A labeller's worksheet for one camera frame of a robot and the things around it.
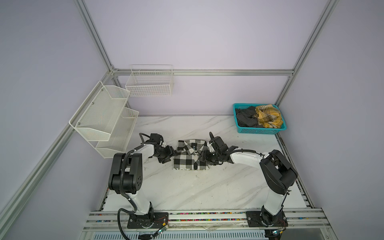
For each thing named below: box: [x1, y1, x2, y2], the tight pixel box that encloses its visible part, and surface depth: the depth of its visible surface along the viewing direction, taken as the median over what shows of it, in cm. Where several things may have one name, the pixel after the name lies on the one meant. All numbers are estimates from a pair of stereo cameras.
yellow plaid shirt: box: [254, 104, 283, 129], surface depth 107 cm
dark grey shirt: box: [235, 106, 264, 128], surface depth 110 cm
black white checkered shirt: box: [173, 139, 210, 171], surface depth 93 cm
